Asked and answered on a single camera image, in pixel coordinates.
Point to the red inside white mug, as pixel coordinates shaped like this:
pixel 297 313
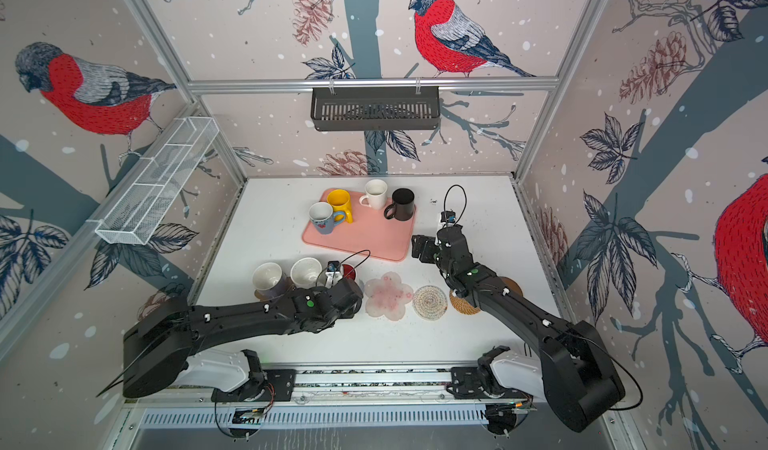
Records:
pixel 349 272

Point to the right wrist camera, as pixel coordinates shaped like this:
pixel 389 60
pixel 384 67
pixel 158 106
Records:
pixel 447 218

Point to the blue patterned mug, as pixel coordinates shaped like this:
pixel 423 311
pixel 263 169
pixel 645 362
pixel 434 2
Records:
pixel 324 218

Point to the dark wooden round coaster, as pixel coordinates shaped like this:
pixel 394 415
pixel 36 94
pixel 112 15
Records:
pixel 512 286

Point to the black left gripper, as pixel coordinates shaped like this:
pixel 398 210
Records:
pixel 351 312

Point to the yellow mug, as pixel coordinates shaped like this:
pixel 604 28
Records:
pixel 340 200

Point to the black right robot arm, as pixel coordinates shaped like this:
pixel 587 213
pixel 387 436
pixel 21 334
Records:
pixel 580 381

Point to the black hanging wire basket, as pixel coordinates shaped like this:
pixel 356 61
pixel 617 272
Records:
pixel 375 109

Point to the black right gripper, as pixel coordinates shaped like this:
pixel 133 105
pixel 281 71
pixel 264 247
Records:
pixel 421 244

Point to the cream mug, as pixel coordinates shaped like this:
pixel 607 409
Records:
pixel 375 194

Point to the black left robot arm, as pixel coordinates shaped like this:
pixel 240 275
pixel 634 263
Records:
pixel 156 350

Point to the white wire mesh shelf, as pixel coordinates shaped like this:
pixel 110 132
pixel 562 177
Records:
pixel 141 208

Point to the black mug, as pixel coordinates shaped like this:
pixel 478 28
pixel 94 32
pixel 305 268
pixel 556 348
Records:
pixel 402 207

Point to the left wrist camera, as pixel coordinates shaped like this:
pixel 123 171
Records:
pixel 333 273

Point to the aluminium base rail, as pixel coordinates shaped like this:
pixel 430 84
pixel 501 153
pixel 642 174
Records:
pixel 319 399

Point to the lavender mug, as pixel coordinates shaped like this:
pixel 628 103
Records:
pixel 270 281

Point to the rattan round woven coaster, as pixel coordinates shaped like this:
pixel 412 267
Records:
pixel 462 306

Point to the pink flower shaped coaster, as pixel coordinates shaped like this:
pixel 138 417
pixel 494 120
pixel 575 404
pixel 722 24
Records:
pixel 387 296

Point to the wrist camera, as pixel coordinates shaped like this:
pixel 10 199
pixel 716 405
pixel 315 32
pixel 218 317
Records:
pixel 333 273
pixel 447 218

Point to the pink tray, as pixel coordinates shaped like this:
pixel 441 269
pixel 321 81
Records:
pixel 387 239

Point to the multicolour zigzag woven coaster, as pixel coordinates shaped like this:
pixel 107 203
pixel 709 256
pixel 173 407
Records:
pixel 430 302

